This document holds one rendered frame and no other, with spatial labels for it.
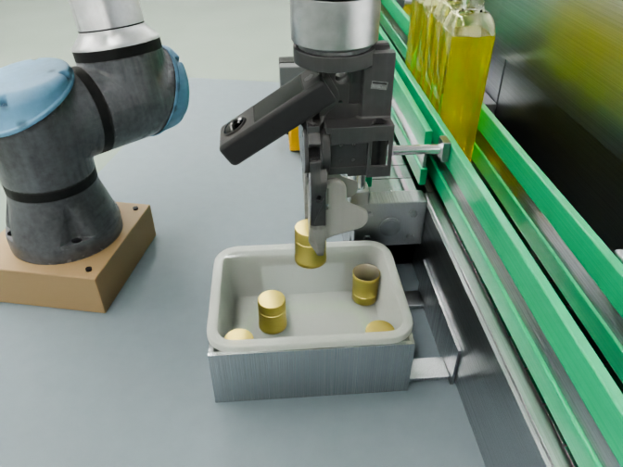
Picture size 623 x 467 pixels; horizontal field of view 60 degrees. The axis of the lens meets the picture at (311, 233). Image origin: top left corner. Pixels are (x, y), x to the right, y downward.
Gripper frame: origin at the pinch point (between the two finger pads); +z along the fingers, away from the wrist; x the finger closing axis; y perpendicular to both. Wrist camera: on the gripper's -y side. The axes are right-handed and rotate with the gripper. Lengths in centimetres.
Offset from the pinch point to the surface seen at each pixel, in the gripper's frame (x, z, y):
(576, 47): 16.6, -13.5, 34.5
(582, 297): -11.5, 1.3, 24.9
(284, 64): 81, 8, 2
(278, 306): 0.3, 10.6, -4.0
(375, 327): -4.4, 10.6, 6.8
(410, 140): 22.2, 0.7, 16.6
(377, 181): 16.9, 4.0, 11.0
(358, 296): 4.1, 13.5, 6.4
